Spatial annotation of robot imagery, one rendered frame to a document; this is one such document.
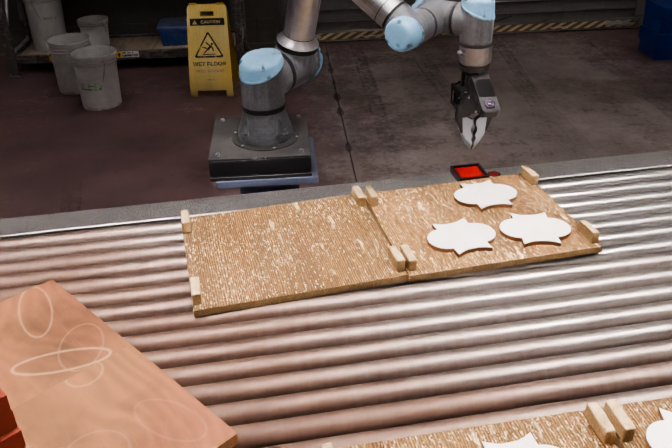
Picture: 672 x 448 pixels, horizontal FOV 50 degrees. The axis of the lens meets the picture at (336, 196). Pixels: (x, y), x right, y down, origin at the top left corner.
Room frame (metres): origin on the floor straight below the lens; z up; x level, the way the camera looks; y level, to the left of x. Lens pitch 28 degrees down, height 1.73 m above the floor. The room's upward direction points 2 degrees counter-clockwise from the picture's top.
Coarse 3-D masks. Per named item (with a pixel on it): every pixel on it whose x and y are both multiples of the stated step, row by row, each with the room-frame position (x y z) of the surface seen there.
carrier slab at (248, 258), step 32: (192, 224) 1.36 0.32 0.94; (224, 224) 1.36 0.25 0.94; (256, 224) 1.36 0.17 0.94; (288, 224) 1.35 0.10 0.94; (320, 224) 1.35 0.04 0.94; (352, 224) 1.35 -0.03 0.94; (192, 256) 1.23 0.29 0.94; (224, 256) 1.23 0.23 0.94; (256, 256) 1.23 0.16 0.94; (288, 256) 1.22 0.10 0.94; (320, 256) 1.22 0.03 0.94; (352, 256) 1.22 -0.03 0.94; (384, 256) 1.21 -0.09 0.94; (224, 288) 1.12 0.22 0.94; (256, 288) 1.12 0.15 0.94; (288, 288) 1.11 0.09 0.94; (320, 288) 1.11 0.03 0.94; (352, 288) 1.12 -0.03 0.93
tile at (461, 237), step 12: (444, 228) 1.30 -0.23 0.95; (456, 228) 1.30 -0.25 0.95; (468, 228) 1.30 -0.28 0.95; (480, 228) 1.30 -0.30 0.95; (492, 228) 1.30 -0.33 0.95; (432, 240) 1.25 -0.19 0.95; (444, 240) 1.25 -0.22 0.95; (456, 240) 1.25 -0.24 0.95; (468, 240) 1.25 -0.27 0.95; (480, 240) 1.25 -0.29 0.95; (492, 240) 1.26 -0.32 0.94; (456, 252) 1.21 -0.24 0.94; (468, 252) 1.22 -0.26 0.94
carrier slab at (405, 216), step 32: (384, 192) 1.49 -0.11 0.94; (416, 192) 1.48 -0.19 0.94; (448, 192) 1.48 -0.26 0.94; (544, 192) 1.47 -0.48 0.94; (384, 224) 1.34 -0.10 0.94; (416, 224) 1.34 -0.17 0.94; (576, 224) 1.32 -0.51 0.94; (416, 256) 1.21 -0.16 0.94; (448, 256) 1.21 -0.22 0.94; (480, 256) 1.21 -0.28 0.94; (512, 256) 1.20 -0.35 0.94; (544, 256) 1.20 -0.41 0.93
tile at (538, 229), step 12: (516, 216) 1.34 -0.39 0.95; (528, 216) 1.34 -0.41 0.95; (540, 216) 1.34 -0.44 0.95; (504, 228) 1.29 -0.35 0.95; (516, 228) 1.29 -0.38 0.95; (528, 228) 1.29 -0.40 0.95; (540, 228) 1.29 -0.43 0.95; (552, 228) 1.29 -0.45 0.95; (564, 228) 1.29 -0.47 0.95; (516, 240) 1.26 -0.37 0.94; (528, 240) 1.24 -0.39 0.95; (540, 240) 1.24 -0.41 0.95; (552, 240) 1.24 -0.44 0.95
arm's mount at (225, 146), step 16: (224, 128) 1.89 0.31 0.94; (304, 128) 1.88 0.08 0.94; (224, 144) 1.79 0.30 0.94; (240, 144) 1.78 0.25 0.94; (288, 144) 1.77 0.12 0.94; (304, 144) 1.78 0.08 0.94; (208, 160) 1.70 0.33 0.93; (224, 160) 1.70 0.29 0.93; (240, 160) 1.70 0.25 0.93; (256, 160) 1.71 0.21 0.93; (272, 160) 1.71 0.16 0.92; (288, 160) 1.71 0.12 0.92; (304, 160) 1.72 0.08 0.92; (224, 176) 1.70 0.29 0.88; (240, 176) 1.71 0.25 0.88; (256, 176) 1.71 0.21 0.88; (272, 176) 1.71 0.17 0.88; (288, 176) 1.71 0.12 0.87; (304, 176) 1.71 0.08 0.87
